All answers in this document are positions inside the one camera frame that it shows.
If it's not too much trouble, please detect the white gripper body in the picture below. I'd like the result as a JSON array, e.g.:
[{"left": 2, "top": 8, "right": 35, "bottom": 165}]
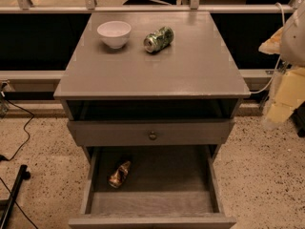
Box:
[{"left": 257, "top": 27, "right": 305, "bottom": 131}]

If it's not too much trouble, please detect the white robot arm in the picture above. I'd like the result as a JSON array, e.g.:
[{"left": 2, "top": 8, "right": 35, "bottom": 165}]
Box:
[{"left": 258, "top": 2, "right": 305, "bottom": 130}]

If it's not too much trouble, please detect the grey wooden drawer cabinet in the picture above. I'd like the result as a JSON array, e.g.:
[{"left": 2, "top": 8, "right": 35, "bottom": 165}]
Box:
[{"left": 52, "top": 10, "right": 252, "bottom": 164}]

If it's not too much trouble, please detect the closed grey top drawer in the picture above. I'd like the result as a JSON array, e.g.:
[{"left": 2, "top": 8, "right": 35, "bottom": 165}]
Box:
[{"left": 68, "top": 119, "right": 234, "bottom": 147}]

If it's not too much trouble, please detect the green soda can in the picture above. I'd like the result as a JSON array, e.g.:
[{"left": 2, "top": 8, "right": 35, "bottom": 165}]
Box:
[{"left": 143, "top": 26, "right": 174, "bottom": 53}]

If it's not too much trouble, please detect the round brass drawer knob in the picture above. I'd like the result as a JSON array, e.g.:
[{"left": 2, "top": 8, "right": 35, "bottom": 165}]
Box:
[{"left": 149, "top": 132, "right": 157, "bottom": 140}]

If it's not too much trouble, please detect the open grey middle drawer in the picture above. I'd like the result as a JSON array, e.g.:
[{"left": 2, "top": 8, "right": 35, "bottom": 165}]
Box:
[{"left": 69, "top": 146, "right": 236, "bottom": 229}]

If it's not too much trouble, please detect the white ceramic bowl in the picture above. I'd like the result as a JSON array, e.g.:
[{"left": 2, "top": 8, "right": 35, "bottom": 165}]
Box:
[{"left": 97, "top": 21, "right": 132, "bottom": 49}]

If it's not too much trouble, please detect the black stand leg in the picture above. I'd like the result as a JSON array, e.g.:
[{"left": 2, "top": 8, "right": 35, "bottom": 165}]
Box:
[{"left": 0, "top": 165, "right": 31, "bottom": 229}]

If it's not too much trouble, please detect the white cable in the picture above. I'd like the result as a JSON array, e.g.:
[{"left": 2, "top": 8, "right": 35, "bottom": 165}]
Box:
[{"left": 250, "top": 2, "right": 286, "bottom": 95}]

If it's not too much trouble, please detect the black floor cable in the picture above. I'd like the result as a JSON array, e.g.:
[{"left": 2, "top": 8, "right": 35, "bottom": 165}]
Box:
[{"left": 0, "top": 98, "right": 35, "bottom": 162}]

